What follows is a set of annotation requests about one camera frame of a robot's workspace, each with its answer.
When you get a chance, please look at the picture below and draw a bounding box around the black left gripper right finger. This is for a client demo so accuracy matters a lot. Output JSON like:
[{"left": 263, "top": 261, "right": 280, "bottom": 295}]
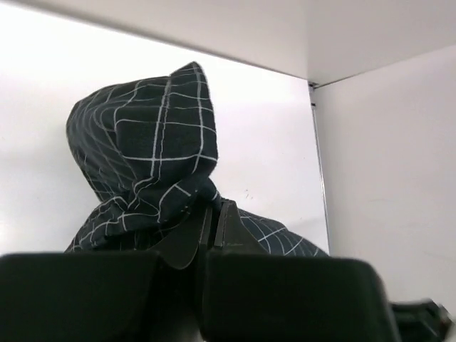
[{"left": 201, "top": 202, "right": 400, "bottom": 341}]

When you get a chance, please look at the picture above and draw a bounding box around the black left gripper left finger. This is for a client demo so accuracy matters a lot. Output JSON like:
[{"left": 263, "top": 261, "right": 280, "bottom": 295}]
[{"left": 1, "top": 208, "right": 212, "bottom": 341}]

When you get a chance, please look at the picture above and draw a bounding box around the dark checked cloth placemat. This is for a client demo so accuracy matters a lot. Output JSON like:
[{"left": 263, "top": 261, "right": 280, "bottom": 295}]
[{"left": 63, "top": 61, "right": 331, "bottom": 258}]

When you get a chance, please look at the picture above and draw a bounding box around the aluminium right side rail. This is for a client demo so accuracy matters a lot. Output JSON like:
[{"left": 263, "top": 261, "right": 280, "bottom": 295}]
[{"left": 308, "top": 81, "right": 331, "bottom": 254}]

